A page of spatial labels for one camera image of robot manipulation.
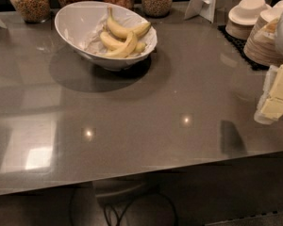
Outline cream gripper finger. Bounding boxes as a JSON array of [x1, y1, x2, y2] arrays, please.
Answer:
[[254, 64, 283, 124]]

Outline yellow banana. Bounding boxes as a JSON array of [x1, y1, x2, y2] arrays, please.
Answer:
[[106, 7, 151, 39], [100, 31, 146, 53], [103, 31, 138, 58]]

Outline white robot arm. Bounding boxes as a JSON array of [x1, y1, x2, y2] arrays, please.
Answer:
[[254, 12, 283, 124]]

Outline white oval bowl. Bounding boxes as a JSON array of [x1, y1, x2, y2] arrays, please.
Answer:
[[55, 1, 158, 71]]

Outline front stack paper bowls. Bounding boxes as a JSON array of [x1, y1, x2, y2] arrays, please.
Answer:
[[243, 0, 283, 66]]

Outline stack paper bowls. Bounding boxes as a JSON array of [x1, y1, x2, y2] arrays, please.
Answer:
[[243, 0, 283, 66], [225, 0, 271, 40]]

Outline black rubber mat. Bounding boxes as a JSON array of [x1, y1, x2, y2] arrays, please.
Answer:
[[218, 25, 269, 71]]

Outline back stack paper bowls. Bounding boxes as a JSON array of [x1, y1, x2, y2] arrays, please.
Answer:
[[225, 0, 271, 40]]

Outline white folded card stand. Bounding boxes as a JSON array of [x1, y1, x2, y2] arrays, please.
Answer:
[[184, 0, 218, 23]]

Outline left glass cereal jar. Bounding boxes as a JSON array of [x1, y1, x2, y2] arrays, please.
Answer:
[[9, 0, 51, 24]]

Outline black cable under table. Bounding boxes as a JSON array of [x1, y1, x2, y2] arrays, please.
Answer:
[[68, 186, 179, 226]]

